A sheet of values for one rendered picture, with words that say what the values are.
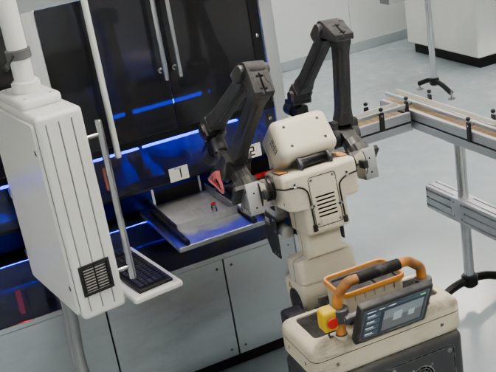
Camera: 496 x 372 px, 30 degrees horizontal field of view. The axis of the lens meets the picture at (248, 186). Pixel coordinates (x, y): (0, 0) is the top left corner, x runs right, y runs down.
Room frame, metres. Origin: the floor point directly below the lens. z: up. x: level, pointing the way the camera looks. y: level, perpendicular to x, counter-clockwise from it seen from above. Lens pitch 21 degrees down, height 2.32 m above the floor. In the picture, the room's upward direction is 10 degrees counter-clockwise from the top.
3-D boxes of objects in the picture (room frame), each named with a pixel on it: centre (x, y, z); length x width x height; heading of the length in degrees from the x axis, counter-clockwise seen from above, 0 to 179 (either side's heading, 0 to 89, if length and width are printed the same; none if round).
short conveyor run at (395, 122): (4.10, -0.48, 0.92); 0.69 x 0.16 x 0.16; 112
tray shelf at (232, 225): (3.54, 0.06, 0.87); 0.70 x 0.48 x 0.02; 112
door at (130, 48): (3.56, 0.46, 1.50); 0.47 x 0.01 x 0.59; 112
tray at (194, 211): (3.54, 0.24, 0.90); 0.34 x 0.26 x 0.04; 22
